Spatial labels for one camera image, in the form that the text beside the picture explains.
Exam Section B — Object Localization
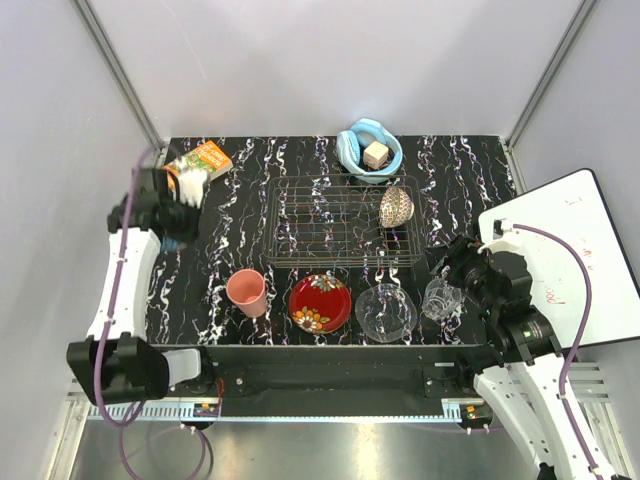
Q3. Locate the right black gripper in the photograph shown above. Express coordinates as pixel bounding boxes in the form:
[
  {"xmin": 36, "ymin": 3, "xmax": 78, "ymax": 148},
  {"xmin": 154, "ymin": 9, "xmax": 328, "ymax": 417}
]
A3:
[{"xmin": 421, "ymin": 231, "xmax": 499, "ymax": 315}]

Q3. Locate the blue triangle patterned bowl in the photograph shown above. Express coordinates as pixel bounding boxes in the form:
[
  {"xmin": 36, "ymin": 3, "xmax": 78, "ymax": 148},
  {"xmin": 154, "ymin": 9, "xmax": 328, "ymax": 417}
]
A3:
[{"xmin": 160, "ymin": 238, "xmax": 186, "ymax": 252}]

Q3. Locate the brown patterned bowl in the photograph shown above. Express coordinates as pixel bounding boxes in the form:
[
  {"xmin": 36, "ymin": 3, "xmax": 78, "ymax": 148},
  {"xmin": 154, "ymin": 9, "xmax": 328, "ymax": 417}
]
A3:
[{"xmin": 379, "ymin": 186, "xmax": 415, "ymax": 229}]

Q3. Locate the pink plastic cup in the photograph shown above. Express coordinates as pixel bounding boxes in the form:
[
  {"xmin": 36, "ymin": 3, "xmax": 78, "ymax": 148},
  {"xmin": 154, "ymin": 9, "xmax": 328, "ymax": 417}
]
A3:
[{"xmin": 226, "ymin": 269, "xmax": 267, "ymax": 318}]

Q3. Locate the red floral plate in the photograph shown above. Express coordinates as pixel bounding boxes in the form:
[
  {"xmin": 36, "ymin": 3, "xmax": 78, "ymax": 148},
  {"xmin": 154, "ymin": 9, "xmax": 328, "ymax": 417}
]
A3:
[{"xmin": 288, "ymin": 274, "xmax": 352, "ymax": 335}]

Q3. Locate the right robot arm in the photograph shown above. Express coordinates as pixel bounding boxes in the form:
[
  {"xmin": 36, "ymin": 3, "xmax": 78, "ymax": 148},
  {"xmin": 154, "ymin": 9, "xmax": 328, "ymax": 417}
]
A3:
[{"xmin": 433, "ymin": 235, "xmax": 620, "ymax": 479}]

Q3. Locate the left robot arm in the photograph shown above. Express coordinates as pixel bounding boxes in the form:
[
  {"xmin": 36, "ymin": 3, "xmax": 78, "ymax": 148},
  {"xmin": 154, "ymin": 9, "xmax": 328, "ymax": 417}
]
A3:
[{"xmin": 66, "ymin": 168, "xmax": 216, "ymax": 407}]

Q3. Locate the clear glass mug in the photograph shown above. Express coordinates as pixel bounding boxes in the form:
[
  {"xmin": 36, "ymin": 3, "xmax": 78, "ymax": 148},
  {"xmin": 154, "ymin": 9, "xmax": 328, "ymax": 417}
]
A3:
[{"xmin": 422, "ymin": 277, "xmax": 463, "ymax": 321}]

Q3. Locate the orange paperback book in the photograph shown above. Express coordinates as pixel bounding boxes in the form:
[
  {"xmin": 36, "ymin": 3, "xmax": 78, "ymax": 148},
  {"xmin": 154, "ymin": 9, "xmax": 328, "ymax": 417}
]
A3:
[{"xmin": 162, "ymin": 141, "xmax": 234, "ymax": 192}]

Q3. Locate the clear glass plate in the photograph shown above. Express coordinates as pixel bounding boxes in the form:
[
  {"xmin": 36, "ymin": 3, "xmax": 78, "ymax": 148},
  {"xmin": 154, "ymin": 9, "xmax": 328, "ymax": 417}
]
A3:
[{"xmin": 355, "ymin": 283, "xmax": 418, "ymax": 343}]

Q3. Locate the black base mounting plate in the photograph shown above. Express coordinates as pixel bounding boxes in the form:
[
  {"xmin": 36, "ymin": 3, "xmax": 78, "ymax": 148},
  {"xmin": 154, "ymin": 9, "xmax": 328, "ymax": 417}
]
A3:
[{"xmin": 170, "ymin": 345, "xmax": 491, "ymax": 422}]

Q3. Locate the beige wooden cube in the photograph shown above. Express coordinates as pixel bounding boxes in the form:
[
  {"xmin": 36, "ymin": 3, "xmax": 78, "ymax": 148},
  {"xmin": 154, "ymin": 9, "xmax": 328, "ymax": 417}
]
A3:
[{"xmin": 363, "ymin": 141, "xmax": 389, "ymax": 170}]

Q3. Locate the white whiteboard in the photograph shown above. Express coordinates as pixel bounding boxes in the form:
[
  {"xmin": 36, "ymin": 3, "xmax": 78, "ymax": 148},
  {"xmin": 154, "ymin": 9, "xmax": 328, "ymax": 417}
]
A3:
[{"xmin": 478, "ymin": 169, "xmax": 639, "ymax": 348}]

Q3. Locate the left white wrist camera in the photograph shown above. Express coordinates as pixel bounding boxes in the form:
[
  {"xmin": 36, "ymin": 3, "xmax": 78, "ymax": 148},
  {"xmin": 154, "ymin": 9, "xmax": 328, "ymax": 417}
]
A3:
[{"xmin": 173, "ymin": 169, "xmax": 209, "ymax": 208}]

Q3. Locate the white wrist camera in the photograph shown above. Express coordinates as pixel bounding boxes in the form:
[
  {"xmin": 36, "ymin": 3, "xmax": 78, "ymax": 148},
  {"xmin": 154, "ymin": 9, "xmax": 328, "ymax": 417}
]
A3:
[
  {"xmin": 477, "ymin": 218, "xmax": 523, "ymax": 254},
  {"xmin": 173, "ymin": 169, "xmax": 209, "ymax": 208}
]

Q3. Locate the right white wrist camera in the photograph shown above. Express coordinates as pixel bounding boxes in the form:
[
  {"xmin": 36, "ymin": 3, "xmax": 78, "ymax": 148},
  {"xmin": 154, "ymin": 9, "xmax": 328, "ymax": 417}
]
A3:
[{"xmin": 477, "ymin": 218, "xmax": 523, "ymax": 254}]

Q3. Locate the grey wire dish rack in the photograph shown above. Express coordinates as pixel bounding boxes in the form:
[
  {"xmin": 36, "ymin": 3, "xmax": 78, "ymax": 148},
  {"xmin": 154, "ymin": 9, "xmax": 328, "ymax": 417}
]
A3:
[{"xmin": 263, "ymin": 174, "xmax": 423, "ymax": 269}]

